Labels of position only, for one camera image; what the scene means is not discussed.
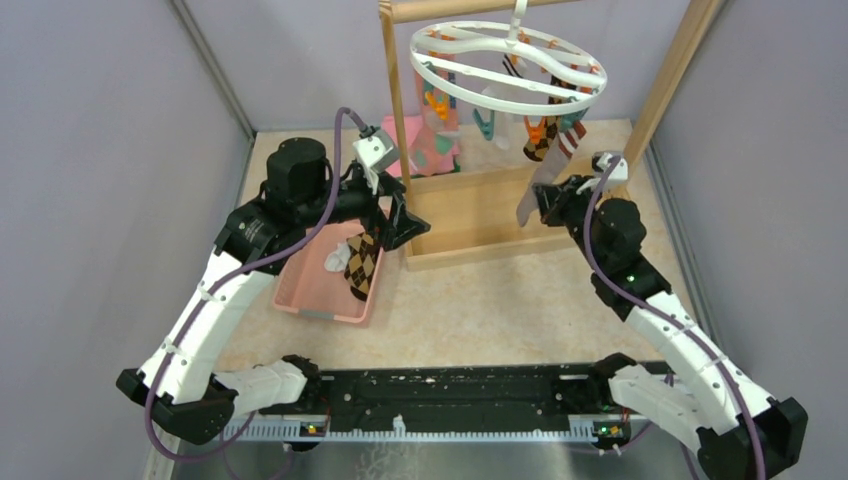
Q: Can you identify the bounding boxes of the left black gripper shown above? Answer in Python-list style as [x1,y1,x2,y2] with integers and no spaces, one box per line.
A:
[297,166,430,250]

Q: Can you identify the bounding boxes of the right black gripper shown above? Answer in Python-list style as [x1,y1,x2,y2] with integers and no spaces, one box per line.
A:
[532,175,607,271]

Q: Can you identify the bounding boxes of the brown argyle sock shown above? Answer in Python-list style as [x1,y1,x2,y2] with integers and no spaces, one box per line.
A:
[343,232,381,302]
[522,115,563,162]

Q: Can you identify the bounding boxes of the grey sock red stripes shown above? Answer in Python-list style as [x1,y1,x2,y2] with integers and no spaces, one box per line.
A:
[515,121,587,227]

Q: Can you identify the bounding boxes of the white sock black stripes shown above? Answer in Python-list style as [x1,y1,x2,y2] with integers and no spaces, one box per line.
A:
[324,242,352,273]

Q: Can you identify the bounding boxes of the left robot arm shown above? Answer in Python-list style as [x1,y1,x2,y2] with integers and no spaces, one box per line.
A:
[116,131,429,445]

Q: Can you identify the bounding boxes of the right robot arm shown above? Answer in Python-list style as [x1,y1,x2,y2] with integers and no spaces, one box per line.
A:
[531,175,808,479]

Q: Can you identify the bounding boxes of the wooden hanger rack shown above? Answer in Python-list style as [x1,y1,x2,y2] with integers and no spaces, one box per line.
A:
[378,1,719,270]

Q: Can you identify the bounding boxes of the white round clip hanger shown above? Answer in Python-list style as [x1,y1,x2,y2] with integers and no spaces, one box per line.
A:
[409,1,608,117]

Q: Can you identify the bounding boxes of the pink patterned sock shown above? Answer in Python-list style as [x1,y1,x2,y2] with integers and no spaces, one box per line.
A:
[409,74,460,177]

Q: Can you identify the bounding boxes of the pink folded cloth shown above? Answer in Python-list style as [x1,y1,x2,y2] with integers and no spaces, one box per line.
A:
[380,115,425,179]

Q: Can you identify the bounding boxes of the white tall sock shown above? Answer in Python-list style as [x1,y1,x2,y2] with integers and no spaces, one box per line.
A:
[482,56,531,152]

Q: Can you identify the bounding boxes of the teal clip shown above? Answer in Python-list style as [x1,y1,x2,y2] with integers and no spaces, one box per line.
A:
[472,108,496,141]

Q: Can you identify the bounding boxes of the pink plastic basket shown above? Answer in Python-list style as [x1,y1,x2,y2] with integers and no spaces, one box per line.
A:
[270,221,377,327]

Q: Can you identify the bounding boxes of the orange clip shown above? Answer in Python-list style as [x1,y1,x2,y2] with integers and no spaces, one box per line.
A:
[423,89,455,121]

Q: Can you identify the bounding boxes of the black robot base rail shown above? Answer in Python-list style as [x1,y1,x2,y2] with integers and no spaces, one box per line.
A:
[260,363,632,439]

